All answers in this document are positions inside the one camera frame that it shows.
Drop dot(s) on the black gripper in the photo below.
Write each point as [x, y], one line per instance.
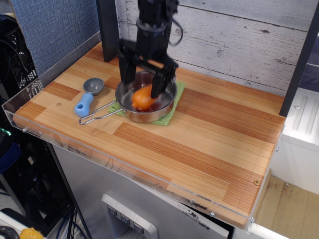
[149, 51]

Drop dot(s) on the orange toy pepper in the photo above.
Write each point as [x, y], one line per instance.
[141, 99]

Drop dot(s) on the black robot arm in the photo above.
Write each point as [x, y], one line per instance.
[156, 12]

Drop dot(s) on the stainless steel saucepan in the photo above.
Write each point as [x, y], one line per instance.
[123, 95]

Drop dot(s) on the green dish cloth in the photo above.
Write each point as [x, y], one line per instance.
[164, 120]

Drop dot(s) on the blue grey toy scoop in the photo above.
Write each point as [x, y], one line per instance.
[92, 87]

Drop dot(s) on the black plastic crate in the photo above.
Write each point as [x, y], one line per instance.
[17, 69]

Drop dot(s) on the clear acrylic table guard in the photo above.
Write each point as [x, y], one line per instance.
[211, 159]

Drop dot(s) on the silver appliance with buttons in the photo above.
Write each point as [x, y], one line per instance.
[126, 223]

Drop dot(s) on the white ribbed box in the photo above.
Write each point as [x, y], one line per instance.
[302, 122]

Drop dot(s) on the yellow object bottom left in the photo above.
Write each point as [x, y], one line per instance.
[30, 233]

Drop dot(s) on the black vertical post left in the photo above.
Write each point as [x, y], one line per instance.
[108, 23]

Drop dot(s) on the black vertical post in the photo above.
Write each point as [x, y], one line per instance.
[301, 63]
[108, 23]

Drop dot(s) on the black vertical post right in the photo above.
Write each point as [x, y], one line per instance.
[301, 63]

